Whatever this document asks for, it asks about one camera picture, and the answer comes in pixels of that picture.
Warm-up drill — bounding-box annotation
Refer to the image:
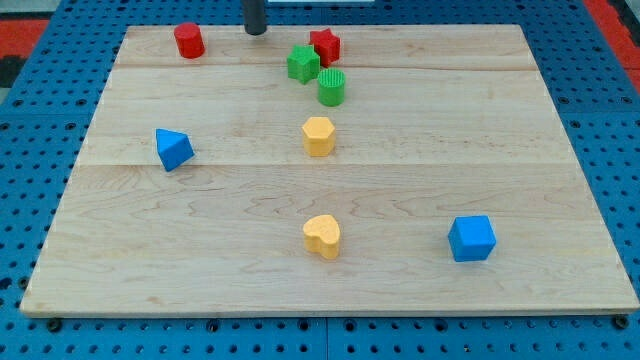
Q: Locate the red cylinder block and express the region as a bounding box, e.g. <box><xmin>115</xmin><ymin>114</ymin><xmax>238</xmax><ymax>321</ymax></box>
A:
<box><xmin>174</xmin><ymin>22</ymin><xmax>205</xmax><ymax>59</ymax></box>

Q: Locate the yellow hexagon block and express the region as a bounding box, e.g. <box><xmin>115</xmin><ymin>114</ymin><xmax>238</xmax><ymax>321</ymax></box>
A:
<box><xmin>301</xmin><ymin>117</ymin><xmax>336</xmax><ymax>157</ymax></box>

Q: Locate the yellow heart block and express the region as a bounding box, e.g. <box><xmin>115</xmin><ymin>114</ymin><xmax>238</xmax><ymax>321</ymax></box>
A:
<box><xmin>302</xmin><ymin>214</ymin><xmax>341</xmax><ymax>260</ymax></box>

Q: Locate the green cylinder block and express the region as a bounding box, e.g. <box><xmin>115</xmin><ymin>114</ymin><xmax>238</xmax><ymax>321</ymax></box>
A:
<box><xmin>317</xmin><ymin>68</ymin><xmax>346</xmax><ymax>107</ymax></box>

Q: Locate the green star block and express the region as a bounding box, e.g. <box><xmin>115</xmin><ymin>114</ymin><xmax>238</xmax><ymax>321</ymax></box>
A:
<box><xmin>287</xmin><ymin>45</ymin><xmax>320</xmax><ymax>84</ymax></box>

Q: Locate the light wooden board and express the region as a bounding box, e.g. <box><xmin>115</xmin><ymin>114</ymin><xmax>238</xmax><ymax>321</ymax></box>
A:
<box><xmin>21</xmin><ymin>24</ymin><xmax>639</xmax><ymax>318</ymax></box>

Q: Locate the red star block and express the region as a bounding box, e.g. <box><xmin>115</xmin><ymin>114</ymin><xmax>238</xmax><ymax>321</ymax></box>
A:
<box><xmin>309</xmin><ymin>28</ymin><xmax>341</xmax><ymax>68</ymax></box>

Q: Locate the blue triangular prism block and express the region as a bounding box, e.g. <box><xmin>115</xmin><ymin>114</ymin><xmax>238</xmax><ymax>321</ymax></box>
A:
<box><xmin>155</xmin><ymin>128</ymin><xmax>195</xmax><ymax>172</ymax></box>

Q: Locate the blue cube block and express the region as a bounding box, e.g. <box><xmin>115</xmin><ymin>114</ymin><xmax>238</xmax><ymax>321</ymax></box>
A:
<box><xmin>448</xmin><ymin>215</ymin><xmax>497</xmax><ymax>262</ymax></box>

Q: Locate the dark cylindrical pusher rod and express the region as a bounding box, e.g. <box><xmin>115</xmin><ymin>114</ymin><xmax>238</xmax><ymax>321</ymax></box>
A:
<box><xmin>241</xmin><ymin>0</ymin><xmax>267</xmax><ymax>36</ymax></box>

